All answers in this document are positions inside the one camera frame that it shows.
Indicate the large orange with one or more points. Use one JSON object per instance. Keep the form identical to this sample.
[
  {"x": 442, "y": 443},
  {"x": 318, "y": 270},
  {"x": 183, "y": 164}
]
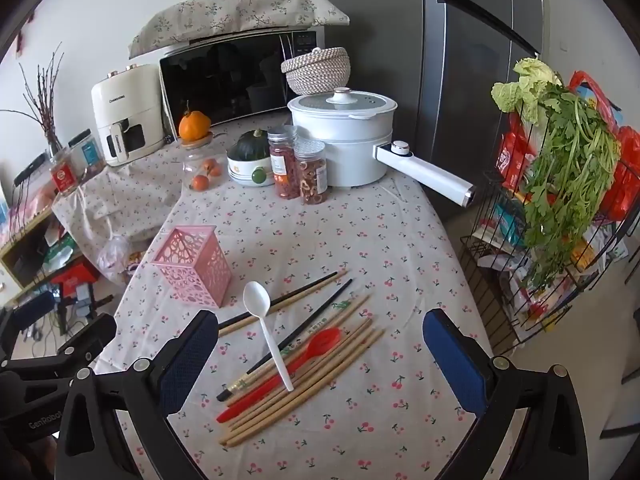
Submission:
[{"x": 195, "y": 126}]

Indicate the jar of dried fruit rings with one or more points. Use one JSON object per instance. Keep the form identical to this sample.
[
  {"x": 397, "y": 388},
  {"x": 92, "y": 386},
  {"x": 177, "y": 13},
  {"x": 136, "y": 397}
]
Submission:
[{"x": 311, "y": 177}]

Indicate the red plastic spoon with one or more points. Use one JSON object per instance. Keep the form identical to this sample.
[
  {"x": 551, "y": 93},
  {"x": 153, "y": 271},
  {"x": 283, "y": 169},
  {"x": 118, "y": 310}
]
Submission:
[{"x": 322, "y": 339}]

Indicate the floral cloth cover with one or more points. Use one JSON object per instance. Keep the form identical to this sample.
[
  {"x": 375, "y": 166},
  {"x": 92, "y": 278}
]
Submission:
[{"x": 235, "y": 15}]

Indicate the woven lidded basket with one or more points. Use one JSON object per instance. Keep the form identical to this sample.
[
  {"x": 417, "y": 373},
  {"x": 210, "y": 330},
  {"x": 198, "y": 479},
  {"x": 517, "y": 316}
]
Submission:
[{"x": 317, "y": 72}]

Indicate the wooden shelf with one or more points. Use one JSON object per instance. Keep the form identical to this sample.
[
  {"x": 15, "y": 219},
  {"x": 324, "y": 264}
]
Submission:
[{"x": 25, "y": 232}]

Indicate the clear container with black lid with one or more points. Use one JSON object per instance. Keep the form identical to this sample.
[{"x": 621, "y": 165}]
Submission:
[{"x": 89, "y": 154}]

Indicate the grey refrigerator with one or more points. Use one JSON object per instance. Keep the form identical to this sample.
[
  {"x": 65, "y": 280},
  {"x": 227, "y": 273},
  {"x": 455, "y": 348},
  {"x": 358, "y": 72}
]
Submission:
[{"x": 450, "y": 85}]

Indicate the green lime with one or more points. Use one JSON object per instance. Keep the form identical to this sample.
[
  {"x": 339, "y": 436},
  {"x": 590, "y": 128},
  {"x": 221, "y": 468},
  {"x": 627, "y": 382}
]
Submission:
[{"x": 259, "y": 175}]

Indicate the vase of bare branches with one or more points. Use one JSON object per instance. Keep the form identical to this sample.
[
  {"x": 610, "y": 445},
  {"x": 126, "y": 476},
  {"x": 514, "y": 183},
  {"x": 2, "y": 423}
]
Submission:
[{"x": 47, "y": 110}]

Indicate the clear glass jar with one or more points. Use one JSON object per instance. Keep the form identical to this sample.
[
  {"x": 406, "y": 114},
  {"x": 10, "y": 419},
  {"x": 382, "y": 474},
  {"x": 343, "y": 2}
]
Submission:
[{"x": 192, "y": 162}]

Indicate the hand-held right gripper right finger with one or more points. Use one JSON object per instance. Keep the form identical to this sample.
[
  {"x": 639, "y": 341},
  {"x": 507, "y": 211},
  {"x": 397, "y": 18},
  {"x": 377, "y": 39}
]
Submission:
[{"x": 452, "y": 360}]

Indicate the black microwave oven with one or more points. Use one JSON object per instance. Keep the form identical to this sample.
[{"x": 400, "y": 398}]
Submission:
[{"x": 220, "y": 80}]

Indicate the red plastic bag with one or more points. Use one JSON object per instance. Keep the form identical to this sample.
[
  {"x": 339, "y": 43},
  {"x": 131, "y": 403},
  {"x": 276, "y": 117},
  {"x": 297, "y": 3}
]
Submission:
[{"x": 625, "y": 170}]

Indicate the wooden chopstick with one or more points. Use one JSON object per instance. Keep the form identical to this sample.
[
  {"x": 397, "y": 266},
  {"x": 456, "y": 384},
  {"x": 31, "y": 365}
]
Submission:
[
  {"x": 357, "y": 326},
  {"x": 350, "y": 345},
  {"x": 232, "y": 327},
  {"x": 280, "y": 402}
]

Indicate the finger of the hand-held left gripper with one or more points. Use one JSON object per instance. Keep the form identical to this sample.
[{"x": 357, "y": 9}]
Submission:
[
  {"x": 92, "y": 332},
  {"x": 32, "y": 306}
]

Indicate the clear plastic bag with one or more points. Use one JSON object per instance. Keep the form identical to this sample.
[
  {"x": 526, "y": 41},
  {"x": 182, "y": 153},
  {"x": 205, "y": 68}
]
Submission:
[{"x": 112, "y": 260}]

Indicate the white plastic spoon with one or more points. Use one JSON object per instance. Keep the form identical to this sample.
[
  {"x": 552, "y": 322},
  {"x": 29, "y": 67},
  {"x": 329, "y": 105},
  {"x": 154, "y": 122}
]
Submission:
[{"x": 256, "y": 300}]

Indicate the pale green cabbage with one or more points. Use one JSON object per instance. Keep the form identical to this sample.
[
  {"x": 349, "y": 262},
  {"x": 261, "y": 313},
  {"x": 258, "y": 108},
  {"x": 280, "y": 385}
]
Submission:
[{"x": 530, "y": 85}]

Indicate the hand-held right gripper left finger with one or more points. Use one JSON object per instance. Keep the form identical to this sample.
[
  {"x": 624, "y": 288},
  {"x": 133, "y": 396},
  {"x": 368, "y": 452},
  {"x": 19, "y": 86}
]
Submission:
[{"x": 189, "y": 360}]

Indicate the jar of red dried fruit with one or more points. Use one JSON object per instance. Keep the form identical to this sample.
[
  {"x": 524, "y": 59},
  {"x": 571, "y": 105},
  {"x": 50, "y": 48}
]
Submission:
[{"x": 282, "y": 165}]

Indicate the pink perforated utensil holder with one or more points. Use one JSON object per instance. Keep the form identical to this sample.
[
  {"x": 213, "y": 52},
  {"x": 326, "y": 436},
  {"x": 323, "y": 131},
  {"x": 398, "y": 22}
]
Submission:
[{"x": 192, "y": 270}]

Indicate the cream air fryer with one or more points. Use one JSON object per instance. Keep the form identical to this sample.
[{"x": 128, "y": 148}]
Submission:
[{"x": 125, "y": 110}]

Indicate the white electric pot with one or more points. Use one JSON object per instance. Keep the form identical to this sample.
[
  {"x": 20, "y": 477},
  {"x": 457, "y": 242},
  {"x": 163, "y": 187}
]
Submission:
[{"x": 345, "y": 150}]

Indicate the clear container with red label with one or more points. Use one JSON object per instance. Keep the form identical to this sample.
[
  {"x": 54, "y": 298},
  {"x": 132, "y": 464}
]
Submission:
[{"x": 62, "y": 177}]

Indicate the small tangerine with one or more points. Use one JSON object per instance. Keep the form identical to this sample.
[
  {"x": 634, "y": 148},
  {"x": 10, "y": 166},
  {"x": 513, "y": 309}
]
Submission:
[
  {"x": 200, "y": 183},
  {"x": 212, "y": 167}
]

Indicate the bunch of leafy greens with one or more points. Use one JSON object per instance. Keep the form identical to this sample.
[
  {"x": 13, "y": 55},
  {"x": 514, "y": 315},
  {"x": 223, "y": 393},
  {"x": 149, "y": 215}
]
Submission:
[{"x": 565, "y": 170}]

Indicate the black chopstick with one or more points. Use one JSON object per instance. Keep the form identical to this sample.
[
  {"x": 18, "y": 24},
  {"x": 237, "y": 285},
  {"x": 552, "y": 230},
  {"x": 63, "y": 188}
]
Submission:
[
  {"x": 325, "y": 303},
  {"x": 305, "y": 289}
]

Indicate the blue snack packet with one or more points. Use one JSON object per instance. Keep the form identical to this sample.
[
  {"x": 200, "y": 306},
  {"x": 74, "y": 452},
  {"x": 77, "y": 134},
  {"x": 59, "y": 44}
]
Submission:
[{"x": 506, "y": 227}]

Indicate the red snack packet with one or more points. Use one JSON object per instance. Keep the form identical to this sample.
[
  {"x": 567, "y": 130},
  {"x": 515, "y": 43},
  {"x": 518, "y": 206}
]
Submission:
[{"x": 511, "y": 152}]

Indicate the green squash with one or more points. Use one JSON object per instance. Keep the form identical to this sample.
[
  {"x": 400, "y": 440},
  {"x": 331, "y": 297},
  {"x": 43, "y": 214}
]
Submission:
[{"x": 252, "y": 146}]

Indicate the cherry print tablecloth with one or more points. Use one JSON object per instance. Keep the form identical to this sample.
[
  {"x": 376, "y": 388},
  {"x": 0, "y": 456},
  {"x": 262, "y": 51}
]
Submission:
[{"x": 400, "y": 270}]

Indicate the white ceramic bowl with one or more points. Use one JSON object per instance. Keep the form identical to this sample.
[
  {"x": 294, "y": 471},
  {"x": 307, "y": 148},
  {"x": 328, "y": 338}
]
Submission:
[{"x": 240, "y": 170}]

